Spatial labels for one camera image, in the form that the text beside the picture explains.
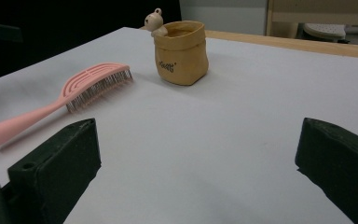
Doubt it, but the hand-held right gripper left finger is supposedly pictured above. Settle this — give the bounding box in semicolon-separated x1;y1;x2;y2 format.
0;118;103;224

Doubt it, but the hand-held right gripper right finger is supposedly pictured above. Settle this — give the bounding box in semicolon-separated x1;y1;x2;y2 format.
294;117;358;224

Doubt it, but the pink hairbrush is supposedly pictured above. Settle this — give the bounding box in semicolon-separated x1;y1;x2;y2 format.
0;62;134;153

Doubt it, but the wooden table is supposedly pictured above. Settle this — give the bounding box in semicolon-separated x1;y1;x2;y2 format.
138;25;358;61

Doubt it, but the white chair base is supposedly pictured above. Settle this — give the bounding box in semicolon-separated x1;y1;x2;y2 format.
302;22;351;44

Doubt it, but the white table cover board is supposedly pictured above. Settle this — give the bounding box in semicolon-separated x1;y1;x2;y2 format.
0;26;358;224

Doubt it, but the light wooden desk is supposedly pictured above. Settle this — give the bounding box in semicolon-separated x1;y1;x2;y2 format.
265;0;358;40

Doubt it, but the tan bear pen holder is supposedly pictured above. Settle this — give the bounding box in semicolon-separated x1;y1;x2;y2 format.
144;7;210;87

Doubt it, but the white cabinet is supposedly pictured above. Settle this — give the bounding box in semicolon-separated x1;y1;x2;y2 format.
179;0;269;35

